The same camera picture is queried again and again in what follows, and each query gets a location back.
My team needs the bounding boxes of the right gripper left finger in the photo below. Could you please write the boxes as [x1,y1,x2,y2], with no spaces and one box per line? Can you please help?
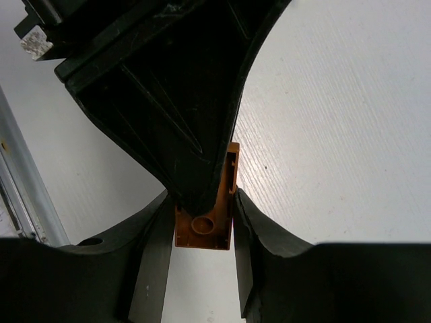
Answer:
[1,192,174,322]

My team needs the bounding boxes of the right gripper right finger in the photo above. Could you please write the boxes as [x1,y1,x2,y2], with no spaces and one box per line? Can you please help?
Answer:
[233,190,430,322]

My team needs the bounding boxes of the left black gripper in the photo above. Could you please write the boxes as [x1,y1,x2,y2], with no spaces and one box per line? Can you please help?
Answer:
[14,1,204,63]

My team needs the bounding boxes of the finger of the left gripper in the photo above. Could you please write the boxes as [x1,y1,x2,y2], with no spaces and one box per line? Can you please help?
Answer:
[55,1,288,216]

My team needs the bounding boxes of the upturned orange lego plate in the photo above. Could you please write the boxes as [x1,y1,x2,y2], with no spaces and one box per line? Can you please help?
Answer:
[174,142,240,250]

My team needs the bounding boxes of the aluminium table edge rail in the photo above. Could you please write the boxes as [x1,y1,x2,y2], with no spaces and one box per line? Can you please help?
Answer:
[1,94,70,247]

